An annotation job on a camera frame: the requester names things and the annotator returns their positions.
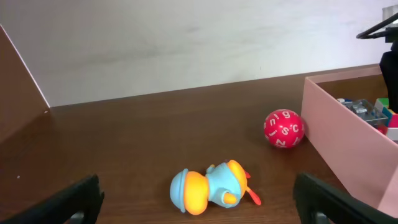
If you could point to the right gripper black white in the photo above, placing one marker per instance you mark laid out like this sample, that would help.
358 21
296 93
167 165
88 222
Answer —
389 69

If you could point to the red letter ball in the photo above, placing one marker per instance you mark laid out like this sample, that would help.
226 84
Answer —
284 128

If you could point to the red toy fire truck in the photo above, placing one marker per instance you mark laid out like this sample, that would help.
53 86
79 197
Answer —
368 112

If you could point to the white open cardboard box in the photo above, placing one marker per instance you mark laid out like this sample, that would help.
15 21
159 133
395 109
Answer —
363 159

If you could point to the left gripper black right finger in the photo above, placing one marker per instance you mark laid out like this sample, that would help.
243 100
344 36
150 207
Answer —
318 202

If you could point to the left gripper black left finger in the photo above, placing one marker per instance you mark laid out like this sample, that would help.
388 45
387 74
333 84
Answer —
80 202

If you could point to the multicolour puzzle cube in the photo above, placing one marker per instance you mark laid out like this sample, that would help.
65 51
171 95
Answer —
389 127

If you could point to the blue orange duck toy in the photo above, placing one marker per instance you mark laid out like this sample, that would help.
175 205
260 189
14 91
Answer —
224 185

